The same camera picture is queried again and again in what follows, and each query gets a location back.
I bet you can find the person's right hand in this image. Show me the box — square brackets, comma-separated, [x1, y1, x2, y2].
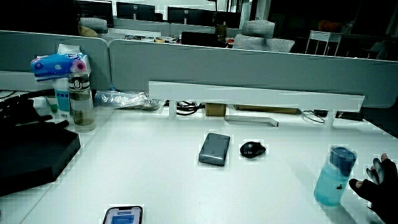
[348, 152, 398, 224]

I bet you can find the blue cleaning spray bottle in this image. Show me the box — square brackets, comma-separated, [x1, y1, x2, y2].
[313, 145, 358, 207]

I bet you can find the black computer mouse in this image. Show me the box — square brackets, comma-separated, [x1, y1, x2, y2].
[239, 141, 267, 159]

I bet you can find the flat brown board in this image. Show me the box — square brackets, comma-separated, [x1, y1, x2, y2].
[233, 104, 300, 115]

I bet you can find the flat silver metal stand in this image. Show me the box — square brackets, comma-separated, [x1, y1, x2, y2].
[223, 114, 279, 128]

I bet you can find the white side table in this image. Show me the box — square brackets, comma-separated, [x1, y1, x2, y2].
[304, 30, 343, 56]

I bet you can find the white monitor riser shelf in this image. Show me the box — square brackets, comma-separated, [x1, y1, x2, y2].
[148, 80, 366, 128]

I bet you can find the grey power bank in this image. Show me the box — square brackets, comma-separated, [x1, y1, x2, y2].
[198, 133, 231, 167]

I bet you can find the long grey desk divider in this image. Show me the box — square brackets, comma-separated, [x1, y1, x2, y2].
[108, 39, 398, 109]

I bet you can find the small brown box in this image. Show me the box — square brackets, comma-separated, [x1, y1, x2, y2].
[204, 103, 228, 118]

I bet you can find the grey office chair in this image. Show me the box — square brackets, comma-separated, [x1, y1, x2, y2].
[78, 17, 109, 34]
[233, 19, 295, 53]

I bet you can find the brown bottle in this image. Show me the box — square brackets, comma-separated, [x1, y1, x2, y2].
[215, 21, 229, 42]

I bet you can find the black computer monitor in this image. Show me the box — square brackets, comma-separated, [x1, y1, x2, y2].
[167, 6, 242, 29]
[74, 0, 114, 29]
[116, 1, 156, 22]

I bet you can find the black smartphone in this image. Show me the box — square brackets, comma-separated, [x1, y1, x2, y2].
[102, 205, 144, 224]

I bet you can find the clear plastic bag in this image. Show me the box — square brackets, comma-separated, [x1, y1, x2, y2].
[93, 90, 165, 111]

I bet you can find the clear water bottle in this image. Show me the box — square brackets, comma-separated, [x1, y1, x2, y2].
[67, 73, 96, 133]

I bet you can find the white bottle with blue label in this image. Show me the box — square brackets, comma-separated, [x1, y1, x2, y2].
[53, 77, 72, 119]

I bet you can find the small green cup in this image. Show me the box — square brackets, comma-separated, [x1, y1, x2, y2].
[45, 95, 59, 114]

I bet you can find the blue tissue packet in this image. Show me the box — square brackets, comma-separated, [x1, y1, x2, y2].
[30, 52, 92, 82]

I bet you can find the black tray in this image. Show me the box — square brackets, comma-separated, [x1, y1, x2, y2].
[0, 124, 81, 197]

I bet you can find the black device with prongs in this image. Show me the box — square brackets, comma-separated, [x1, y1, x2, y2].
[0, 88, 70, 131]

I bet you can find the short grey desk divider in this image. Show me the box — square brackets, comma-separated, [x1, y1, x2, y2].
[0, 30, 112, 91]

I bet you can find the coiled white cable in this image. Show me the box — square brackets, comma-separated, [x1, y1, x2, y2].
[301, 110, 326, 125]

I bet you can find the black cable bundle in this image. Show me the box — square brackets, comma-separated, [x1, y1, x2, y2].
[164, 100, 205, 116]

